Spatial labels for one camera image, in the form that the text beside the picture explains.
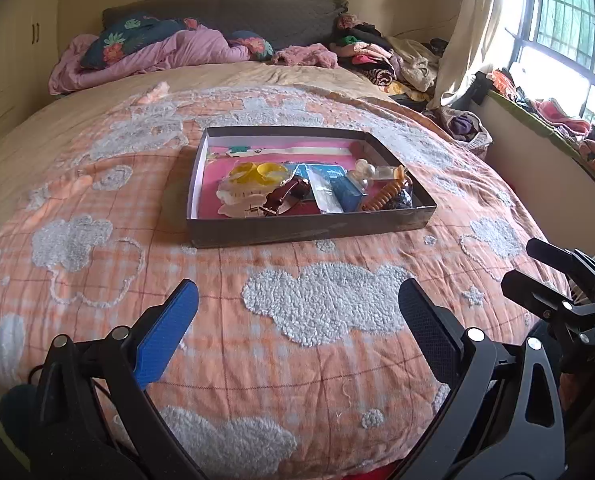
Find clothes on windowsill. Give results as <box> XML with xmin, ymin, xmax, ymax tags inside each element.
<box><xmin>489</xmin><ymin>67</ymin><xmax>595</xmax><ymax>197</ymax></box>

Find small dark floral pillow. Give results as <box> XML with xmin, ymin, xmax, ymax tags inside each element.
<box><xmin>226</xmin><ymin>30</ymin><xmax>274</xmax><ymax>62</ymax></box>

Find grey cardboard box pink lining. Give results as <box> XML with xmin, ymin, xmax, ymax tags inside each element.
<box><xmin>186</xmin><ymin>125</ymin><xmax>437</xmax><ymax>250</ymax></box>

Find orange spiral hair tie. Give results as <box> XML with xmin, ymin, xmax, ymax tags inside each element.
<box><xmin>361</xmin><ymin>180</ymin><xmax>404</xmax><ymax>212</ymax></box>

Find orange plaid cloud blanket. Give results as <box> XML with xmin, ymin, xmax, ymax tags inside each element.
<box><xmin>0</xmin><ymin>82</ymin><xmax>581</xmax><ymax>480</ymax></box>

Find floral bag of clothes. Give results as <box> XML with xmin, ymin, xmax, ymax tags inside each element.
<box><xmin>436</xmin><ymin>105</ymin><xmax>494</xmax><ymax>151</ymax></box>

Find brown hair clip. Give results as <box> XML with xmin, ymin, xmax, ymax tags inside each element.
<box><xmin>258</xmin><ymin>179</ymin><xmax>313</xmax><ymax>217</ymax></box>

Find blue printed card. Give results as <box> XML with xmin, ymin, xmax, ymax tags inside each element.
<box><xmin>283</xmin><ymin>162</ymin><xmax>349</xmax><ymax>182</ymax></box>

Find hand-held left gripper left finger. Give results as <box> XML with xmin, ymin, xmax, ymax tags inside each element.
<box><xmin>27</xmin><ymin>278</ymin><xmax>209</xmax><ymax>480</ymax></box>

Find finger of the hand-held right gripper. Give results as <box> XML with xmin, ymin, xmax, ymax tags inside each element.
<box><xmin>500</xmin><ymin>268</ymin><xmax>581</xmax><ymax>322</ymax></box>
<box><xmin>525</xmin><ymin>237</ymin><xmax>595</xmax><ymax>282</ymax></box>

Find beige bed sheet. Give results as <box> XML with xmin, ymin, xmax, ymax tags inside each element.
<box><xmin>0</xmin><ymin>59</ymin><xmax>394</xmax><ymax>196</ymax></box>

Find dark bead packet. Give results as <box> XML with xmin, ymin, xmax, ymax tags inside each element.
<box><xmin>385</xmin><ymin>182</ymin><xmax>417</xmax><ymax>210</ymax></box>

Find barred window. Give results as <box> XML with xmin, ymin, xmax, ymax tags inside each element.
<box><xmin>502</xmin><ymin>0</ymin><xmax>595</xmax><ymax>137</ymax></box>

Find small clear plastic box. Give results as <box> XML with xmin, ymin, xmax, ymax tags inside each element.
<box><xmin>374</xmin><ymin>163</ymin><xmax>409</xmax><ymax>186</ymax></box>

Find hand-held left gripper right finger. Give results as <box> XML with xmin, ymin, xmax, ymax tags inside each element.
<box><xmin>391</xmin><ymin>277</ymin><xmax>569</xmax><ymax>480</ymax></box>

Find white hair claw clip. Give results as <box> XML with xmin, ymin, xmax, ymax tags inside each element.
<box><xmin>216</xmin><ymin>179</ymin><xmax>274</xmax><ymax>220</ymax></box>

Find small blue box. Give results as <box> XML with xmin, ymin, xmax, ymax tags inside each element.
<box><xmin>330</xmin><ymin>177</ymin><xmax>371</xmax><ymax>211</ymax></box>

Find cream wardrobe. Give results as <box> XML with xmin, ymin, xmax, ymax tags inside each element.
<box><xmin>0</xmin><ymin>0</ymin><xmax>64</xmax><ymax>162</ymax></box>

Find yellow plastic hair accessory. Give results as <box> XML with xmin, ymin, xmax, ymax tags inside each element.
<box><xmin>228</xmin><ymin>161</ymin><xmax>289</xmax><ymax>185</ymax></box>

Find cream curtain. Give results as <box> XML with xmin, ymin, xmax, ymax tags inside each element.
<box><xmin>426</xmin><ymin>0</ymin><xmax>529</xmax><ymax>112</ymax></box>

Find pink duvet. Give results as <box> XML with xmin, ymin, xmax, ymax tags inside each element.
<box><xmin>48</xmin><ymin>27</ymin><xmax>251</xmax><ymax>95</ymax></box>

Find pile of clothes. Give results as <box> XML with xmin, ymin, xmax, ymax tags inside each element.
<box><xmin>329</xmin><ymin>13</ymin><xmax>449</xmax><ymax>104</ymax></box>

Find grey quilted headboard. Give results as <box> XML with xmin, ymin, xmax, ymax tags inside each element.
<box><xmin>100</xmin><ymin>0</ymin><xmax>349</xmax><ymax>54</ymax></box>

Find large dark floral pillow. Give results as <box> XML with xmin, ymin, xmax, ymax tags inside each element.
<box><xmin>80</xmin><ymin>13</ymin><xmax>201</xmax><ymax>69</ymax></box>

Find pink fuzzy garment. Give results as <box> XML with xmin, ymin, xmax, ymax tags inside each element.
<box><xmin>270</xmin><ymin>43</ymin><xmax>339</xmax><ymax>69</ymax></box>

